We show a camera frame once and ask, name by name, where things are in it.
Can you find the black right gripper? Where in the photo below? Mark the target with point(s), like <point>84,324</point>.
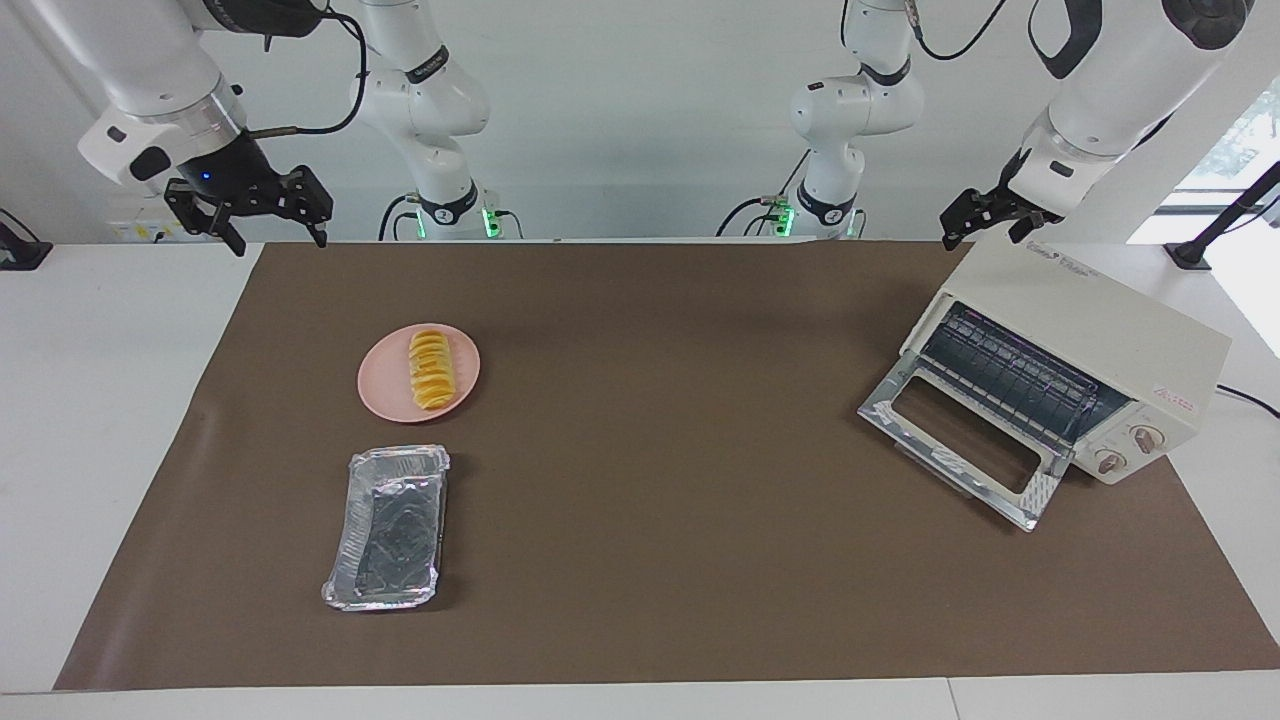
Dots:
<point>235,170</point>

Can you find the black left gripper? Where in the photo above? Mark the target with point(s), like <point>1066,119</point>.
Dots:
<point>1010,205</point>

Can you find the yellow sliced bread loaf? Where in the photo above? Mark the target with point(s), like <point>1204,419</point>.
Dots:
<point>430,370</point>

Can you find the aluminium foil tray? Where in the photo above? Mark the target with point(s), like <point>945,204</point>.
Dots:
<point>395,530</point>

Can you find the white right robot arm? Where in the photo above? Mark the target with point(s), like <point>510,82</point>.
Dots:
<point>150,60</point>

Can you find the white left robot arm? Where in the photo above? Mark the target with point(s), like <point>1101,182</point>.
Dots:
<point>1120,90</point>

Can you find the cream toaster oven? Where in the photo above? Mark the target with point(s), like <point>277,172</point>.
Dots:
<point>1100,310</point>

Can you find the glass oven door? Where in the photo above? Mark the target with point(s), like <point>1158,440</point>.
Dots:
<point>900,405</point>

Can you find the large cream oven knob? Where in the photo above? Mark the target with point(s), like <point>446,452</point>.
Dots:
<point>1146,438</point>

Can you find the small cream oven knob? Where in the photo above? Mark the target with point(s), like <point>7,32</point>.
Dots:
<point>1110,461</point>

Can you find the black clamp stand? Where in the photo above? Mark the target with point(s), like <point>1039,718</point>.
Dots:
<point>1188,255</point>

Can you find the pink round plate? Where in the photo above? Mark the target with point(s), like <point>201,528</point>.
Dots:
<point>385,385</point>

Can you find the black table clamp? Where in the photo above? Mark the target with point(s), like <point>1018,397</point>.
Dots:
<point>20,255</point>

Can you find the brown table mat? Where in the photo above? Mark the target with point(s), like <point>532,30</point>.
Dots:
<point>700,550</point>

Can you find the white wall socket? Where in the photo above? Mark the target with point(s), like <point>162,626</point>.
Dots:
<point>135,230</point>

